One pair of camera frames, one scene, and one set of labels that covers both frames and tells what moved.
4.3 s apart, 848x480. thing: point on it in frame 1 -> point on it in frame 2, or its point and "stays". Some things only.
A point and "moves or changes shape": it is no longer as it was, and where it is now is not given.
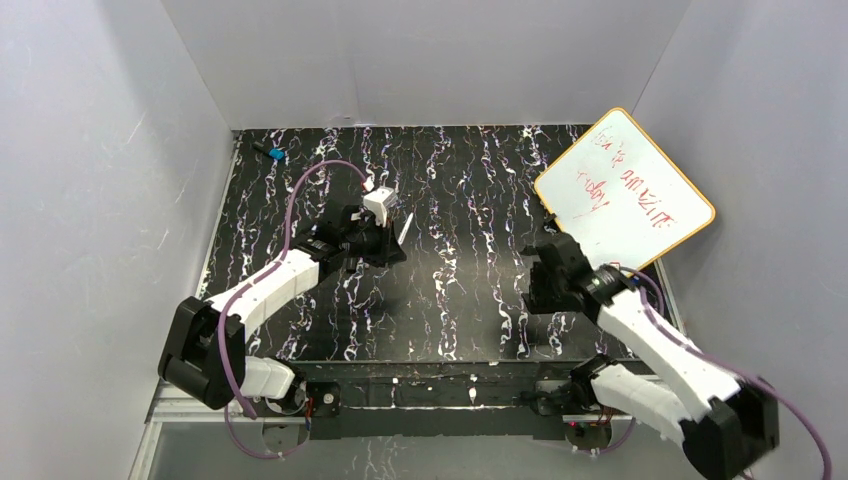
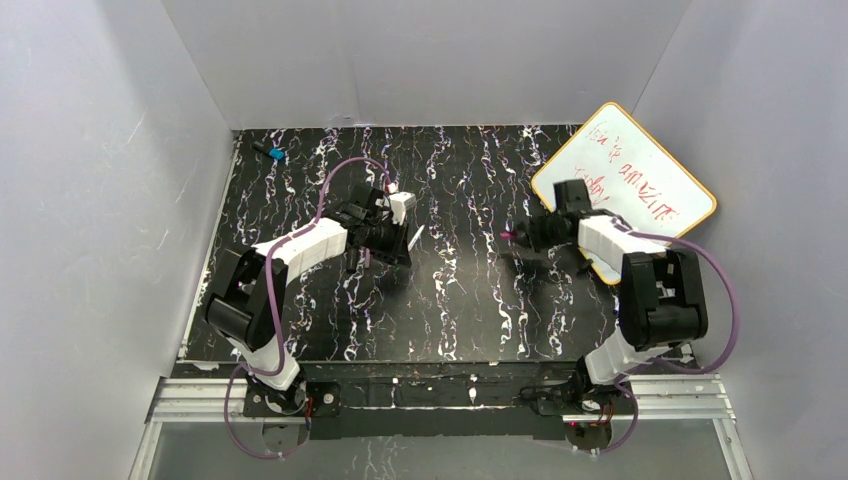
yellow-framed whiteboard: x=617 y=194 stays
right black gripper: x=542 y=285 -> x=534 y=234
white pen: x=401 y=236 moves or changes shape
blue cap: x=276 y=154 stays
